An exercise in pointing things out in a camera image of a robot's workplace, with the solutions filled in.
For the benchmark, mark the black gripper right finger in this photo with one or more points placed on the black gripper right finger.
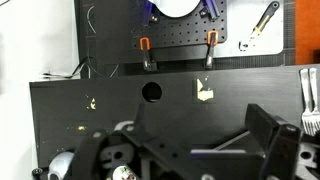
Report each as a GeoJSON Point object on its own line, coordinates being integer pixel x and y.
{"type": "Point", "coordinates": [279, 140]}

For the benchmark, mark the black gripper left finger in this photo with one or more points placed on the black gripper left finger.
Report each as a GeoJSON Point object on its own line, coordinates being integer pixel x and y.
{"type": "Point", "coordinates": [117, 155]}

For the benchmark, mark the silver fork outer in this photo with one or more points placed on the silver fork outer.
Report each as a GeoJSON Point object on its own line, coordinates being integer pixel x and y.
{"type": "Point", "coordinates": [306, 115]}

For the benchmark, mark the silver fork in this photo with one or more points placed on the silver fork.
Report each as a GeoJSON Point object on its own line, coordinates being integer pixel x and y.
{"type": "Point", "coordinates": [306, 115]}
{"type": "Point", "coordinates": [314, 90]}

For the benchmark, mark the silver fork inner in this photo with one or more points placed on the silver fork inner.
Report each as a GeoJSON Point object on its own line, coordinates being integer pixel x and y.
{"type": "Point", "coordinates": [314, 90]}

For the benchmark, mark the orange clamp left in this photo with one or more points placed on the orange clamp left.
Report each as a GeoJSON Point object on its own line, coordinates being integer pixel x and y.
{"type": "Point", "coordinates": [145, 47]}

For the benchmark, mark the orange handled scraper tool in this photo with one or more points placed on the orange handled scraper tool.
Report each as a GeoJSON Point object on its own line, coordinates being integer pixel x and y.
{"type": "Point", "coordinates": [259, 27]}

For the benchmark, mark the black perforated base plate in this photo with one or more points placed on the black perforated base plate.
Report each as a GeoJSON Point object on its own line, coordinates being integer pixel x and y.
{"type": "Point", "coordinates": [112, 29]}

